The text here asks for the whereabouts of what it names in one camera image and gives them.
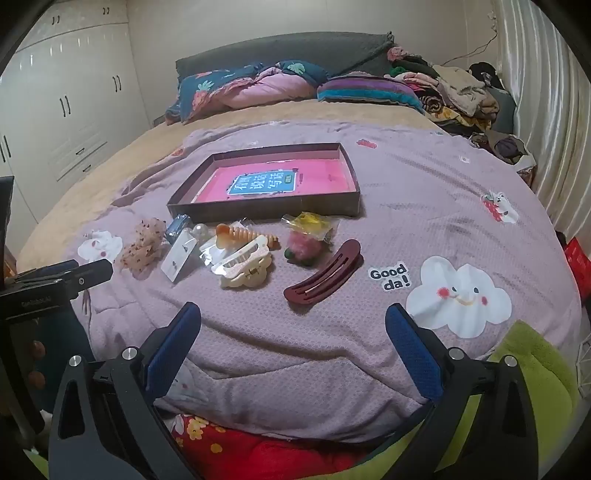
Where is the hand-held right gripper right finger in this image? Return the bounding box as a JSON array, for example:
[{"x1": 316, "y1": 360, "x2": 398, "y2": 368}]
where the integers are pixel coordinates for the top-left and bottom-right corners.
[{"x1": 385, "y1": 302, "x2": 552, "y2": 480}]

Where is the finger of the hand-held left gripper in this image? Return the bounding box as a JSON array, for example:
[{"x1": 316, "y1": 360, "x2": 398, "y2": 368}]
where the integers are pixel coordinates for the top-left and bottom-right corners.
[
  {"x1": 16, "y1": 259, "x2": 80, "y2": 280},
  {"x1": 65, "y1": 258, "x2": 114, "y2": 297}
]

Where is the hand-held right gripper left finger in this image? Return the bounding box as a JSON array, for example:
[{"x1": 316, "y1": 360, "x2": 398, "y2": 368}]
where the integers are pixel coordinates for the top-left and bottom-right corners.
[{"x1": 48, "y1": 302, "x2": 204, "y2": 480}]

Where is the pink lace bow hair clip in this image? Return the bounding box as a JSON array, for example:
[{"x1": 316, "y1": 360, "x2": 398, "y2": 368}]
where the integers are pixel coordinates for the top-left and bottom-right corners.
[{"x1": 119, "y1": 218, "x2": 168, "y2": 280}]

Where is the white earring card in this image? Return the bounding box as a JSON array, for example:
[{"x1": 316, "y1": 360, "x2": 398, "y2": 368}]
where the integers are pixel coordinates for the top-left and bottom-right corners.
[{"x1": 161, "y1": 229, "x2": 197, "y2": 282}]

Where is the small blue box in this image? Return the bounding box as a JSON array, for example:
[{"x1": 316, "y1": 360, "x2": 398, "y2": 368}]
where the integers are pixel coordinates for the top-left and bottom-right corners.
[{"x1": 164, "y1": 215, "x2": 192, "y2": 243}]

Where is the cream claw hair clip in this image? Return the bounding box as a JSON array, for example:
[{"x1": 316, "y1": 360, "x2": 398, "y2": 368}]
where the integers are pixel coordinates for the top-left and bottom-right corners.
[{"x1": 212, "y1": 235, "x2": 273, "y2": 289}]

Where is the shallow brown cardboard box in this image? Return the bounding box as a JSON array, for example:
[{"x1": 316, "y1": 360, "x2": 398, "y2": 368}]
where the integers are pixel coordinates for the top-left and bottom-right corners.
[{"x1": 166, "y1": 142, "x2": 361, "y2": 223}]

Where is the person's left hand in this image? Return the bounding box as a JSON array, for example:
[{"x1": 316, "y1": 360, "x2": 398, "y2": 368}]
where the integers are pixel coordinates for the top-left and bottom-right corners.
[{"x1": 25, "y1": 339, "x2": 47, "y2": 391}]

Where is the tan bed sheet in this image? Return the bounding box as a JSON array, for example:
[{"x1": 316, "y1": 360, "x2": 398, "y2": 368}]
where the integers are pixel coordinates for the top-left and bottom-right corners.
[{"x1": 16, "y1": 99, "x2": 439, "y2": 273}]

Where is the clear plastic bag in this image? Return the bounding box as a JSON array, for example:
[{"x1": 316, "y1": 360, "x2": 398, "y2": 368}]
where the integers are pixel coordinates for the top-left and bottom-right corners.
[{"x1": 198, "y1": 237, "x2": 232, "y2": 268}]

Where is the dark red banana hair clip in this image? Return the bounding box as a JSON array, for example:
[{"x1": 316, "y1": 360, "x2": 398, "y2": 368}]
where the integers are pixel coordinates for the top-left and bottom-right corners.
[{"x1": 283, "y1": 239, "x2": 363, "y2": 305}]

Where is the green fleece garment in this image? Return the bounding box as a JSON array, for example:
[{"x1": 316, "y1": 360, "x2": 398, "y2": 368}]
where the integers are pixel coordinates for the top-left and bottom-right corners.
[{"x1": 323, "y1": 320, "x2": 580, "y2": 480}]

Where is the red floral garment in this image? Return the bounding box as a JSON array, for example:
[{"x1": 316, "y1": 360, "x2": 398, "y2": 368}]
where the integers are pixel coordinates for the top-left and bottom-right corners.
[{"x1": 171, "y1": 413, "x2": 370, "y2": 480}]

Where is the purple printed blanket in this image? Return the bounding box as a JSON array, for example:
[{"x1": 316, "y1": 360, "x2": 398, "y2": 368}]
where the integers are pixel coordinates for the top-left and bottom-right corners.
[{"x1": 60, "y1": 122, "x2": 580, "y2": 444}]

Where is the yellow hair accessory packet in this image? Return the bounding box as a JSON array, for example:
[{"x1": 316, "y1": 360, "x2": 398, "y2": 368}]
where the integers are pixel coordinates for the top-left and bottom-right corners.
[{"x1": 281, "y1": 211, "x2": 340, "y2": 245}]

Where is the white wardrobe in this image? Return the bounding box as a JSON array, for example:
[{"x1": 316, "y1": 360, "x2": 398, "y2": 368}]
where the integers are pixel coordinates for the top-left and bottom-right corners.
[{"x1": 0, "y1": 0, "x2": 155, "y2": 232}]

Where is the pink book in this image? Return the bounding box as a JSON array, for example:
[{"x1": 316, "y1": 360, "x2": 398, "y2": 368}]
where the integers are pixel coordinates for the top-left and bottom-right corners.
[{"x1": 191, "y1": 157, "x2": 356, "y2": 204}]

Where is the blue pink floral quilt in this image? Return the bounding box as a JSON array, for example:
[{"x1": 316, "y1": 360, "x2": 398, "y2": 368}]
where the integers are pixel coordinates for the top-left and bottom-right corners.
[{"x1": 166, "y1": 60, "x2": 333, "y2": 125}]

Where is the pile of clothes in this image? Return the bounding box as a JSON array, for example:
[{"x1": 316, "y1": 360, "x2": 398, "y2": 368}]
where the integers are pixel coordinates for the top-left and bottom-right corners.
[{"x1": 385, "y1": 46, "x2": 536, "y2": 167}]

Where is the striped folded blanket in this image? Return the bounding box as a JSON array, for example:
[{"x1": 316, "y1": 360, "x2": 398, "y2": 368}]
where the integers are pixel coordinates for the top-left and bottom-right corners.
[{"x1": 316, "y1": 74, "x2": 426, "y2": 116}]

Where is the cream curtain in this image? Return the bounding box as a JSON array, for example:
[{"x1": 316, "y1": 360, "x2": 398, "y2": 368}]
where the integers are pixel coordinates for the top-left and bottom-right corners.
[{"x1": 494, "y1": 0, "x2": 591, "y2": 241}]

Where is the orange spiral hair tie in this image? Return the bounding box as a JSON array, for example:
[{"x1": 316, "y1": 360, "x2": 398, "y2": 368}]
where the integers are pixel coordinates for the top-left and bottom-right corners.
[{"x1": 215, "y1": 222, "x2": 281, "y2": 252}]

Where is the pink pompom hair tie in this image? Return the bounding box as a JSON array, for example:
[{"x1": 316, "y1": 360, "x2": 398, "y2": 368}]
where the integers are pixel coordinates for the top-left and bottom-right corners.
[{"x1": 284, "y1": 231, "x2": 326, "y2": 266}]

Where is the wall cable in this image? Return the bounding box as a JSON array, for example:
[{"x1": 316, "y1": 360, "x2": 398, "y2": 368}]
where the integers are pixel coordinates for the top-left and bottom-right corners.
[{"x1": 438, "y1": 32, "x2": 504, "y2": 65}]

